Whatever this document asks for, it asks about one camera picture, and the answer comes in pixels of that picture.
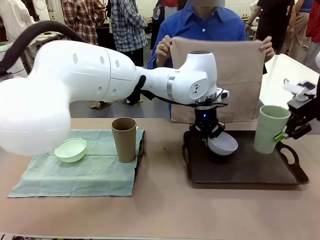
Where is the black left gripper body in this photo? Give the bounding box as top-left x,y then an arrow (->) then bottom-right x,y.
193,107 -> 221,130

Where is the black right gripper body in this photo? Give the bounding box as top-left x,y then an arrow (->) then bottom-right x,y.
287,99 -> 313,140

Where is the pale green cup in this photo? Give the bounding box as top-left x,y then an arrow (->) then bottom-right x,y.
253,104 -> 292,155

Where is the white grey bowl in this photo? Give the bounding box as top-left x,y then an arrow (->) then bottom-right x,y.
207,131 -> 239,156

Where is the beige cloth mat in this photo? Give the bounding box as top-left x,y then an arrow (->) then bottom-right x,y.
169,36 -> 266,124

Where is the brown cup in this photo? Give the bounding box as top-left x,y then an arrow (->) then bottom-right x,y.
110,117 -> 138,164

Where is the pale green bowl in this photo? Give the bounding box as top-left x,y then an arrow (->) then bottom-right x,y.
54,137 -> 88,164

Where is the green cloth mat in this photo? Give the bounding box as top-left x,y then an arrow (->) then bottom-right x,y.
7,128 -> 146,198

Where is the dark brown plastic tray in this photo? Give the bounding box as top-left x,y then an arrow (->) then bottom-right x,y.
134,129 -> 147,177
182,129 -> 310,190

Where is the person's left hand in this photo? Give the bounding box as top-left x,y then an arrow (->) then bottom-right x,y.
258,36 -> 275,63

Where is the person's right hand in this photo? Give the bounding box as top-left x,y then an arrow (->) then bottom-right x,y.
155,35 -> 174,61

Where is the white table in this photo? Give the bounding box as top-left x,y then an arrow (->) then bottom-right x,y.
259,53 -> 320,108

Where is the person in red jacket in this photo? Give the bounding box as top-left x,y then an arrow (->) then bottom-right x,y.
303,0 -> 320,71

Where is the person in black t-shirt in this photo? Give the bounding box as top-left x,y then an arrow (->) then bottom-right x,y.
246,0 -> 296,55

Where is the crumpled cardboard scrap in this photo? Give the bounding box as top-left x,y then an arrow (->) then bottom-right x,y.
89,99 -> 113,110

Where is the person in blue plaid shirt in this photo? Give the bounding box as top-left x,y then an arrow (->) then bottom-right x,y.
109,0 -> 149,68

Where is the person in red plaid shirt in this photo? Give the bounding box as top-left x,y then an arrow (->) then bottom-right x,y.
61,0 -> 107,46

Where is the white air purifier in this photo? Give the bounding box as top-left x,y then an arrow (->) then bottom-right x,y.
0,42 -> 33,78

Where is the person in white shirt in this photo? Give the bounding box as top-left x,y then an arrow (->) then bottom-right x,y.
0,0 -> 38,43

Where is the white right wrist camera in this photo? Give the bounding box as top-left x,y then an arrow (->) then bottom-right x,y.
283,79 -> 301,95

